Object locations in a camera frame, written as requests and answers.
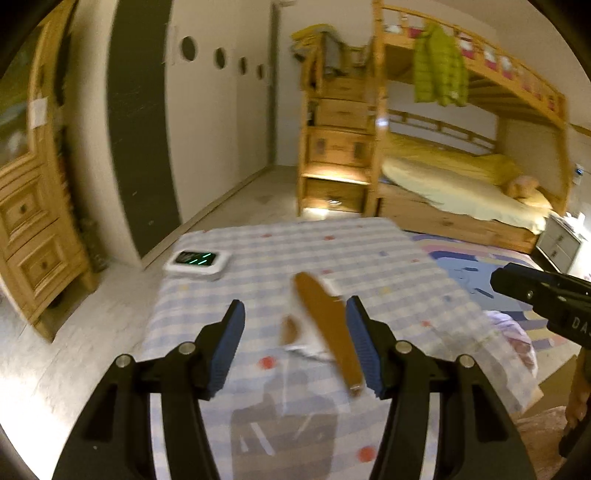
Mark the green puffer jacket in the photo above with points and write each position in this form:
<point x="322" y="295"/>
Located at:
<point x="438" y="69"/>

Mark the white device with screen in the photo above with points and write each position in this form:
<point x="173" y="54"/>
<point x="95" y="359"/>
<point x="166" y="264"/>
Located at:
<point x="197" y="264"/>

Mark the white nightstand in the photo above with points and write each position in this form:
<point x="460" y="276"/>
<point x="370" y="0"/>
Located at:
<point x="561" y="240"/>

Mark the paper note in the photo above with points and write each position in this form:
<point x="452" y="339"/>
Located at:
<point x="38" y="113"/>

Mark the yellow cloth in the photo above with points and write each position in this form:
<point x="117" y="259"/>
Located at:
<point x="307" y="37"/>

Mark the checked blue white cloth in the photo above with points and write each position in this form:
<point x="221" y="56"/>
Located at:
<point x="286" y="249"/>

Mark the yellow bedding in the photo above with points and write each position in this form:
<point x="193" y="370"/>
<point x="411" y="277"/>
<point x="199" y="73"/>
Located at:
<point x="452" y="189"/>

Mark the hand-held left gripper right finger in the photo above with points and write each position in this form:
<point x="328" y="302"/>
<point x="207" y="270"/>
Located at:
<point x="364" y="350"/>

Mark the pink fuzzy cloth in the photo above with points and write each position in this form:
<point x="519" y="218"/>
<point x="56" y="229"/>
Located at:
<point x="540" y="443"/>

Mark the white wardrobe with round holes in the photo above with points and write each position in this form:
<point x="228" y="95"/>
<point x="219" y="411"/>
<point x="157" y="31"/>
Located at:
<point x="207" y="129"/>

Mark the wooden cabinet with glass door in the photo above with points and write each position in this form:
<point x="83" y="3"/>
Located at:
<point x="32" y="207"/>

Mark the colourful oval rug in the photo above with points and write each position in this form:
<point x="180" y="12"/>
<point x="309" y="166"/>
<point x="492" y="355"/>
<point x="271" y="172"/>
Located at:
<point x="466" y="272"/>

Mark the clear plastic sheet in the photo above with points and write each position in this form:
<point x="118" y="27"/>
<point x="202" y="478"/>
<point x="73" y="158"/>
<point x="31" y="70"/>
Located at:
<point x="281" y="434"/>

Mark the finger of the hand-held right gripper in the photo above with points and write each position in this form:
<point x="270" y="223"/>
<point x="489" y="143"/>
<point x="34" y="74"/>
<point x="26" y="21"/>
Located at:
<point x="512" y="281"/>

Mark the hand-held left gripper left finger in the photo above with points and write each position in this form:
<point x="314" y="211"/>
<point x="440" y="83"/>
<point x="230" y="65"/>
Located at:
<point x="228" y="350"/>

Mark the grey cloth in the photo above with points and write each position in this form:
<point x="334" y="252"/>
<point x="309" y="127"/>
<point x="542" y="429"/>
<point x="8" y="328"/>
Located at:
<point x="334" y="53"/>

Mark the wall switch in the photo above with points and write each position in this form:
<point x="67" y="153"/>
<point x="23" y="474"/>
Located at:
<point x="578" y="170"/>

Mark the wooden bunk bed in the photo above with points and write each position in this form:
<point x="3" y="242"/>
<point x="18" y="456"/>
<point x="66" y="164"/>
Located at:
<point x="498" y="230"/>

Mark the yellow pillow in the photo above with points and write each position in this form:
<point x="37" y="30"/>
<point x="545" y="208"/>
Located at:
<point x="526" y="191"/>

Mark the person's right hand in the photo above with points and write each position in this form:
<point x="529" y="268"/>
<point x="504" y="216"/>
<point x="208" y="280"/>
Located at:
<point x="581" y="387"/>

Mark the wooden stair drawers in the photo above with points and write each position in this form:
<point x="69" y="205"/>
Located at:
<point x="337" y="152"/>

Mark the brown wooden spatula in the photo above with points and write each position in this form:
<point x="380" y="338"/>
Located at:
<point x="330" y="332"/>

